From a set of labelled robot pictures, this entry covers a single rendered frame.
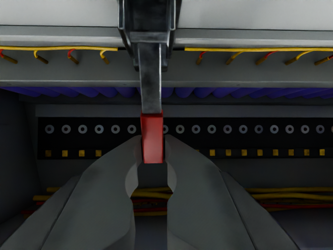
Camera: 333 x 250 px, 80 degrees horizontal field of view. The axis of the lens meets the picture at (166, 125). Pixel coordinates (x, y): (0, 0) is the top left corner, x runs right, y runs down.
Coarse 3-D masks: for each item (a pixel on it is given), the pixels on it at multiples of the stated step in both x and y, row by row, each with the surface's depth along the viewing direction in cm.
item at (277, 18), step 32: (0, 0) 9; (32, 0) 9; (64, 0) 9; (96, 0) 9; (192, 0) 9; (224, 0) 9; (256, 0) 9; (288, 0) 9; (320, 0) 9; (0, 96) 23
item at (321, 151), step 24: (48, 120) 25; (72, 120) 25; (96, 120) 25; (120, 120) 26; (168, 120) 26; (192, 120) 26; (216, 120) 26; (240, 120) 26; (264, 120) 26; (288, 120) 26; (312, 120) 26; (48, 144) 25; (72, 144) 25; (96, 144) 25; (120, 144) 25; (192, 144) 26; (216, 144) 26; (240, 144) 26; (264, 144) 26; (288, 144) 26; (312, 144) 26
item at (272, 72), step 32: (0, 64) 13; (32, 64) 14; (64, 64) 14; (96, 64) 14; (128, 64) 14; (192, 64) 14; (224, 64) 14; (256, 64) 14; (288, 64) 14; (320, 64) 14
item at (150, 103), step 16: (144, 48) 9; (160, 48) 9; (144, 64) 9; (160, 64) 9; (144, 80) 9; (160, 80) 9; (144, 96) 10; (160, 96) 10; (144, 112) 10; (160, 112) 10; (144, 128) 11; (160, 128) 11; (144, 144) 11; (160, 144) 11; (144, 160) 12; (160, 160) 12
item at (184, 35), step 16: (0, 32) 11; (16, 32) 11; (32, 32) 11; (48, 32) 11; (64, 32) 11; (80, 32) 11; (96, 32) 11; (112, 32) 11; (176, 32) 11; (192, 32) 11; (208, 32) 11; (224, 32) 11; (240, 32) 11; (256, 32) 11; (272, 32) 11; (288, 32) 11; (304, 32) 11; (320, 32) 11
